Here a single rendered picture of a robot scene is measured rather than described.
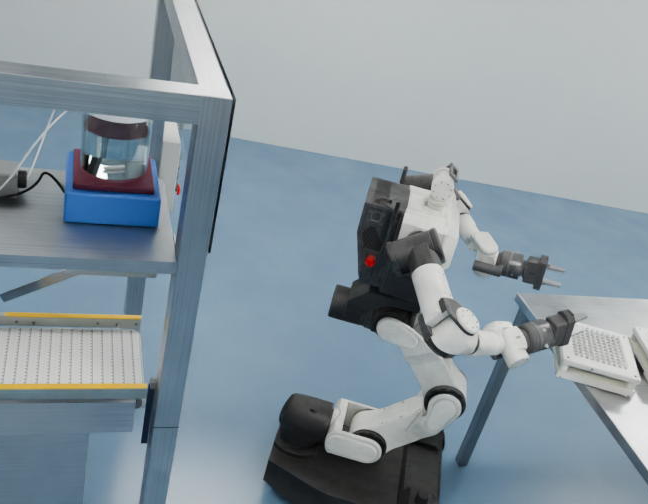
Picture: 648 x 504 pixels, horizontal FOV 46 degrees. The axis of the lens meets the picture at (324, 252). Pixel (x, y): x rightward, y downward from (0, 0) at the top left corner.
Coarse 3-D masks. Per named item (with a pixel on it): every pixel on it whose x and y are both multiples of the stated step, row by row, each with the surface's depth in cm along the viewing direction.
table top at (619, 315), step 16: (528, 304) 275; (544, 304) 277; (560, 304) 280; (576, 304) 283; (592, 304) 285; (608, 304) 288; (624, 304) 291; (640, 304) 293; (592, 320) 275; (608, 320) 278; (624, 320) 280; (640, 320) 283; (640, 368) 255; (576, 384) 245; (640, 384) 247; (592, 400) 237; (608, 400) 236; (624, 400) 238; (640, 400) 240; (608, 416) 229; (624, 416) 231; (640, 416) 233; (624, 432) 224; (640, 432) 226; (624, 448) 222; (640, 448) 220; (640, 464) 215
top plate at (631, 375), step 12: (600, 336) 253; (624, 336) 256; (564, 348) 242; (624, 348) 250; (564, 360) 237; (576, 360) 238; (588, 360) 239; (600, 372) 237; (612, 372) 237; (624, 372) 238; (636, 372) 239; (636, 384) 237
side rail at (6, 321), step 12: (0, 312) 197; (0, 324) 197; (12, 324) 198; (24, 324) 199; (36, 324) 200; (48, 324) 201; (60, 324) 202; (72, 324) 203; (84, 324) 204; (96, 324) 204; (108, 324) 205; (120, 324) 206; (132, 324) 207
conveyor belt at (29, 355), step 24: (0, 336) 195; (24, 336) 196; (48, 336) 198; (72, 336) 200; (96, 336) 203; (120, 336) 205; (0, 360) 187; (24, 360) 189; (48, 360) 191; (72, 360) 193; (96, 360) 195; (120, 360) 197
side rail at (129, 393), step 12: (0, 396) 175; (12, 396) 176; (24, 396) 177; (36, 396) 178; (48, 396) 179; (60, 396) 180; (72, 396) 181; (84, 396) 181; (96, 396) 182; (108, 396) 183; (120, 396) 184; (132, 396) 185; (144, 396) 186
